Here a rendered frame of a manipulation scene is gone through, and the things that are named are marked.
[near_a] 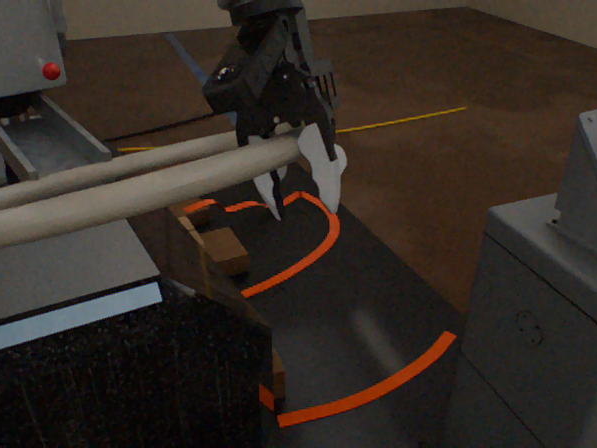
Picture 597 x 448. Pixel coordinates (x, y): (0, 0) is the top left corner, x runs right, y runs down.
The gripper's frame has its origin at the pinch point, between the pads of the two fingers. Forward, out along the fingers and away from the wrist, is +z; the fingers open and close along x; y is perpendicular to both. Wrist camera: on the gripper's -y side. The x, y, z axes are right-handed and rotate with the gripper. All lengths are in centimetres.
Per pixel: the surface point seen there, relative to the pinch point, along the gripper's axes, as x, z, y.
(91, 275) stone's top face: 61, 14, 25
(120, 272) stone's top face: 57, 15, 28
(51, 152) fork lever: 55, -10, 20
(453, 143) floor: 54, 43, 321
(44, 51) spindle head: 63, -29, 32
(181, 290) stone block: 49, 22, 34
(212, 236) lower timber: 126, 42, 149
